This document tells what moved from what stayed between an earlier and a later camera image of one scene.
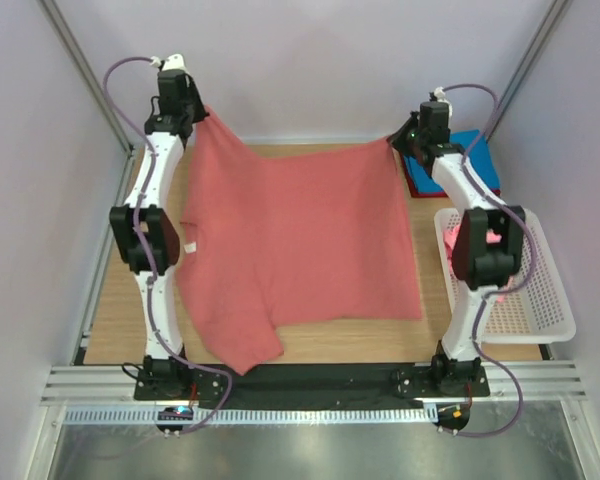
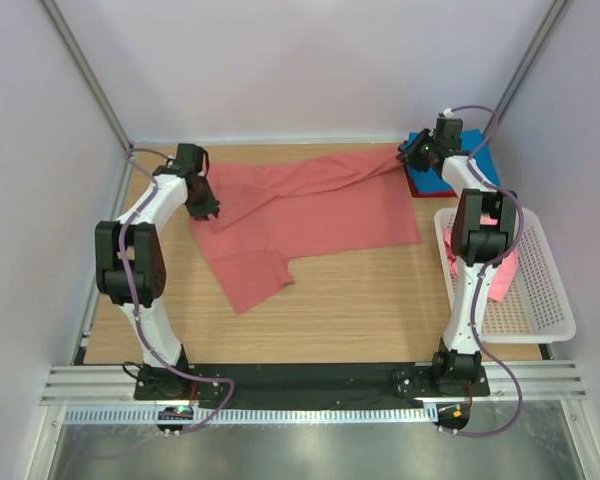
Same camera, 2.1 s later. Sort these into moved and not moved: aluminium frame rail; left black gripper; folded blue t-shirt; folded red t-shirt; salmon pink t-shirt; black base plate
Moved: left black gripper; salmon pink t-shirt
Not moved: folded red t-shirt; aluminium frame rail; folded blue t-shirt; black base plate
